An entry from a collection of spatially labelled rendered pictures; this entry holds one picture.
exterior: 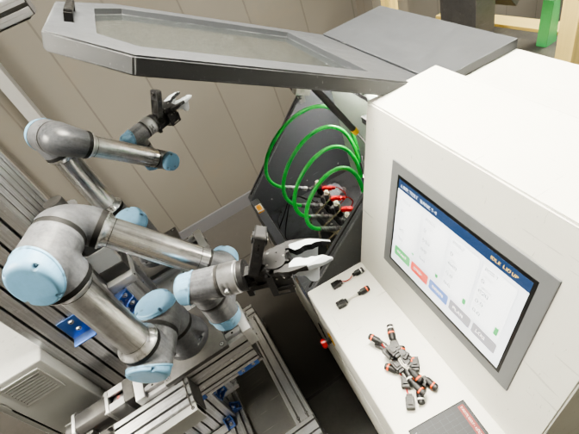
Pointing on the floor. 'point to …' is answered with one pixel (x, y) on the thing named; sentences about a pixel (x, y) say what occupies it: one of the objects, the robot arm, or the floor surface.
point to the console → (382, 150)
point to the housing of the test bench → (462, 55)
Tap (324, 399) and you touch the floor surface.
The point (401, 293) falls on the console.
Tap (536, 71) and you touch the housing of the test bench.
